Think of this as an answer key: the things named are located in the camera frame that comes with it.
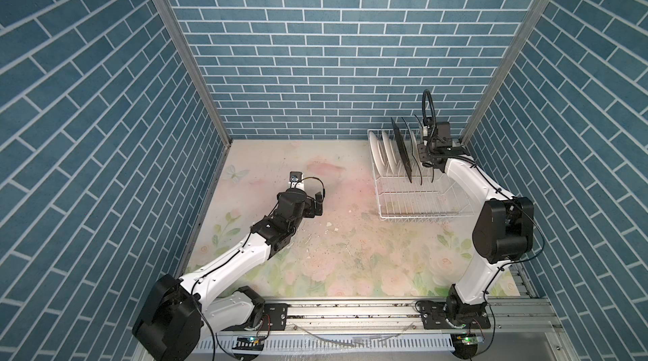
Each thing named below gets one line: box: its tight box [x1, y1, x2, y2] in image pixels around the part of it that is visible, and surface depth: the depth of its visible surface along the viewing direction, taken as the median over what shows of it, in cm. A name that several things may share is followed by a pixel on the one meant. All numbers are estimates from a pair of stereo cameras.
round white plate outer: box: [369, 131, 386, 177], surface depth 101 cm
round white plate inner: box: [381, 130, 399, 175], surface depth 101 cm
